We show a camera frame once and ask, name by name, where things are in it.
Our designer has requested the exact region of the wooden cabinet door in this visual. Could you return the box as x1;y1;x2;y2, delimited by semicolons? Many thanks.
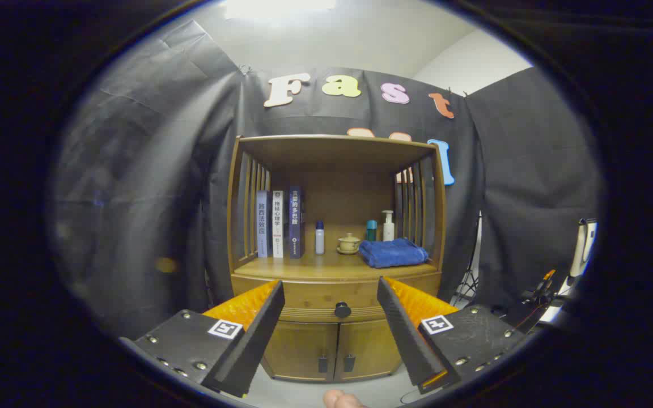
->
262;321;338;381
335;318;402;381

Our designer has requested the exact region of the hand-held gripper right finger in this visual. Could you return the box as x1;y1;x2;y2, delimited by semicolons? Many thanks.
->
376;276;525;396

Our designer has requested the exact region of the dark blue book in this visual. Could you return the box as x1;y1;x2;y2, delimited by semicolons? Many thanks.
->
288;186;306;260

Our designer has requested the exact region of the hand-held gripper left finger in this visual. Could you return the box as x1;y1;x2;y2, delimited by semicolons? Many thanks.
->
120;279;286;398

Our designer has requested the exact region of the white appliance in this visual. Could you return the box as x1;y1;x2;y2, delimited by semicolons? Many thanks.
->
567;218;598;278

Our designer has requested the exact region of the black clamp with orange tip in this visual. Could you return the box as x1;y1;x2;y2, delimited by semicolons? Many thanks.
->
522;270;557;307

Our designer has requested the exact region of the black tripod stand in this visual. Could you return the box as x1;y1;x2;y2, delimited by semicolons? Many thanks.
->
451;212;483;307

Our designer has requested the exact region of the black device with cables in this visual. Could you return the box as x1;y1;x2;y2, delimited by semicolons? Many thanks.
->
499;300;557;336

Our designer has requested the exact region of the pale blue book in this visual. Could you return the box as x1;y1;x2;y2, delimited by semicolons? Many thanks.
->
256;190;271;259

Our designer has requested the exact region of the wooden countertop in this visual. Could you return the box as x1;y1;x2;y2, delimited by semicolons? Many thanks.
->
235;224;439;281

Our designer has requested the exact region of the wooden cabinet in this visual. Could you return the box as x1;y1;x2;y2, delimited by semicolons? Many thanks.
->
226;134;447;383

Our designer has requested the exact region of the wooden drawer with black knob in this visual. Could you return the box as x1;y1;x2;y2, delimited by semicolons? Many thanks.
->
231;273;442;325

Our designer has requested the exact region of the white book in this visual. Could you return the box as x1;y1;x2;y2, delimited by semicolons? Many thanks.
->
272;190;285;259

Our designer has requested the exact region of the folded blue towel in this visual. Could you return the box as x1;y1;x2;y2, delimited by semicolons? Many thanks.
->
358;238;430;269

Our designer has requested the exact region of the beige lidded teacup with saucer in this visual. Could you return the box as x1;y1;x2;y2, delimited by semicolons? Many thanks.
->
337;232;362;255

